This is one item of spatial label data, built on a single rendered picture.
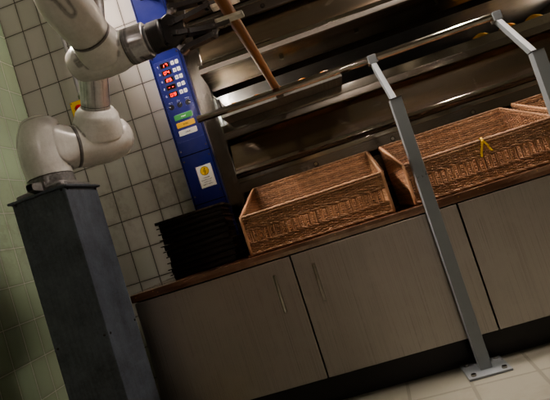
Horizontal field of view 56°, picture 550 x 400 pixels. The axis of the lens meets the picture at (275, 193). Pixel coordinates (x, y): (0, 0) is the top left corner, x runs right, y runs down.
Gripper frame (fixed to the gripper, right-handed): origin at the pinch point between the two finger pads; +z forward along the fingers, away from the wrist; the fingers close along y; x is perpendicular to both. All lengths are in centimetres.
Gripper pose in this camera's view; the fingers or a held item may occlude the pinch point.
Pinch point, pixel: (227, 10)
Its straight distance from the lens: 133.0
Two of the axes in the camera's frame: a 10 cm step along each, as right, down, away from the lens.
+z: 9.5, -3.0, -1.2
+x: -1.3, -0.1, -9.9
